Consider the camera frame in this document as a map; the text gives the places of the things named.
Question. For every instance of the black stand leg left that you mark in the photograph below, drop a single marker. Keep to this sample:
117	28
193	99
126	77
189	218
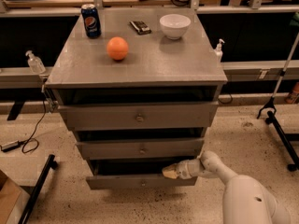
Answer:
51	163

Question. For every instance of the grey drawer cabinet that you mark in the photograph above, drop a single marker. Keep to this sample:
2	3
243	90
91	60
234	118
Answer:
156	70

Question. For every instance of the grey top drawer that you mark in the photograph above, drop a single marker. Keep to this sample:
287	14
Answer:
137	116

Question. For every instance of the dark snack bar packet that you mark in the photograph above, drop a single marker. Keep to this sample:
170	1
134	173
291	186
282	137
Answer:
140	27

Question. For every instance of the clear sanitizer bottle left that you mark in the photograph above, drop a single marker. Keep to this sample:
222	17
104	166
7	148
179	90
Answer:
35	63

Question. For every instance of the grey bottom drawer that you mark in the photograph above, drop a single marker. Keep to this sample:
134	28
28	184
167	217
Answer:
134	174

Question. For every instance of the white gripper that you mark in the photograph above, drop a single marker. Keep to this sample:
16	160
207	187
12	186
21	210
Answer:
181	170

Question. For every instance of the orange bottle at right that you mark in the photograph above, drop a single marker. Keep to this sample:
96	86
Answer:
293	95

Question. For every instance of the grey middle drawer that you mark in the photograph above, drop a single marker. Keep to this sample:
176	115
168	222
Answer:
140	148

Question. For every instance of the orange fruit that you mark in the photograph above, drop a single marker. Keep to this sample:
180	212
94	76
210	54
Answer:
117	48

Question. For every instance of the white bowl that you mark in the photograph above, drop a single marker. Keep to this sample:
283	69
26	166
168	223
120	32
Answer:
174	26

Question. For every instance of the black power adapter with cable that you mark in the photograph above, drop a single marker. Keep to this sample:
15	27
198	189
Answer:
27	145

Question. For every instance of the white pump bottle right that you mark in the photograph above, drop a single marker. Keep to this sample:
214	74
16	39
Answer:
218	49

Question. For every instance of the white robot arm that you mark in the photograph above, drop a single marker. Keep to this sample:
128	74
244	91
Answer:
245	200

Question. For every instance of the blue Pepsi can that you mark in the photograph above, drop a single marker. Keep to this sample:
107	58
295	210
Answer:
91	20

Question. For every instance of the black stand leg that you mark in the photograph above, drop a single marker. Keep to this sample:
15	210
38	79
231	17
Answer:
51	163
287	139

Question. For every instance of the white pole with black fork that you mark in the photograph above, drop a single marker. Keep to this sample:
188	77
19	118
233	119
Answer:
270	103

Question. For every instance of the black stand leg right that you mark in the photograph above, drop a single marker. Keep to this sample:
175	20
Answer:
287	139

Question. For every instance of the cardboard box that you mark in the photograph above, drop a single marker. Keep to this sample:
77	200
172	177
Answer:
10	200

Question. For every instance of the grey drawer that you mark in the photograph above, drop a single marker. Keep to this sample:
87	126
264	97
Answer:
134	174
137	116
140	148

